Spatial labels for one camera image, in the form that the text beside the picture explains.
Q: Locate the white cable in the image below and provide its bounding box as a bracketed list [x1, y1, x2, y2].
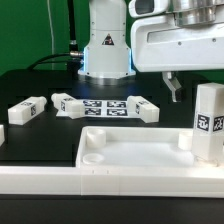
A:
[46, 0, 56, 70]

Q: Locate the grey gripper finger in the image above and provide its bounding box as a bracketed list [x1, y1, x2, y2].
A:
[162, 71, 182, 102]

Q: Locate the white obstacle bar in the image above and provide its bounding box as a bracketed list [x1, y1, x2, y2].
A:
[0, 166, 224, 198]
[0, 125, 5, 147]

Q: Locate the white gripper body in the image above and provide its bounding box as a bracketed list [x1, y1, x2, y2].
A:
[131, 11, 224, 72]

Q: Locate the white front obstacle bar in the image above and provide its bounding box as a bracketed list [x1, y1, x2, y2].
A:
[0, 166, 224, 198]

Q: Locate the white left obstacle bar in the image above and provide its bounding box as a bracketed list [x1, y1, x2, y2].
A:
[0, 125, 5, 147]

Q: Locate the AprilTag marker sheet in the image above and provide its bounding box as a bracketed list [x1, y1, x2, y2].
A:
[57, 99, 136, 118]

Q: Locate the black cable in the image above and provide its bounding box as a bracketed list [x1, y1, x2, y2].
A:
[26, 0, 85, 71]

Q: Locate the white desk top tray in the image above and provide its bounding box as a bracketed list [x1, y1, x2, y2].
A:
[75, 125, 224, 169]

